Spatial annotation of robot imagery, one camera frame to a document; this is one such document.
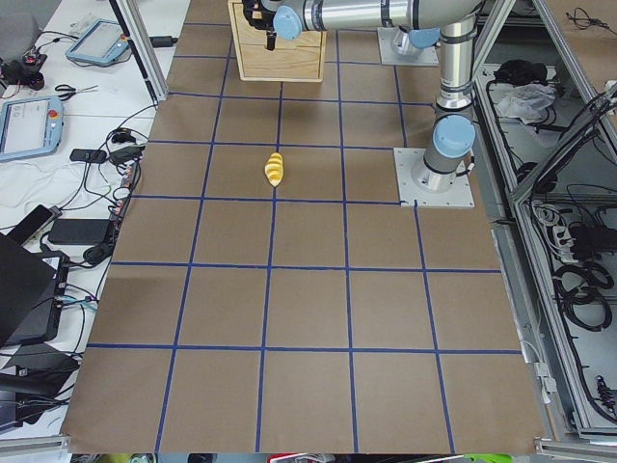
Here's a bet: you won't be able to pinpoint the black power brick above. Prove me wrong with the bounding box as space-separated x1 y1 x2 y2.
47 218 110 245

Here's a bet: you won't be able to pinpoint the black handled scissors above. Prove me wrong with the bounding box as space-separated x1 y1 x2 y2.
54 84 98 101

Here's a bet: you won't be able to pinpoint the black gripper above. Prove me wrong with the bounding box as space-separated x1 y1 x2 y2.
242 0 280 51

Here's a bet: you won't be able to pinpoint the wooden drawer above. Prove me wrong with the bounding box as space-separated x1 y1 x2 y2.
229 1 323 50

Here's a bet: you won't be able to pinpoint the black coiled cable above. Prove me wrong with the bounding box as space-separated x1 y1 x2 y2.
553 267 613 334

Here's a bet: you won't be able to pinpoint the toy bread loaf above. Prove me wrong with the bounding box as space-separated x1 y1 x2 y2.
264 152 284 188

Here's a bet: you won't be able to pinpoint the black smartphone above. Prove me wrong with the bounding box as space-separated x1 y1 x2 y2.
7 204 55 245

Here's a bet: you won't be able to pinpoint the aluminium frame post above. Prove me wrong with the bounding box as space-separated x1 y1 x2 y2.
109 0 169 105

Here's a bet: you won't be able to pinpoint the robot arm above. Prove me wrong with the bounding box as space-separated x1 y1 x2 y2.
242 0 481 193

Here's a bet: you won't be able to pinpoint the wooden drawer cabinet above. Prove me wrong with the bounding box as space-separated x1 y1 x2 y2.
230 21 327 82

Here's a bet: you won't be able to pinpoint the white crumpled cloth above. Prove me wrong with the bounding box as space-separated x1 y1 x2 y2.
496 84 556 123

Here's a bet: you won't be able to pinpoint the black laptop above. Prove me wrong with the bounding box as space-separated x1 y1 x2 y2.
1 235 67 347

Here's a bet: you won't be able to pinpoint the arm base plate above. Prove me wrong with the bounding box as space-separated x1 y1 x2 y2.
393 148 474 209
377 27 441 68

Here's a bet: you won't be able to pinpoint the blue teach pendant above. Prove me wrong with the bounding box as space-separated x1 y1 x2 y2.
1 95 64 162
65 19 129 67

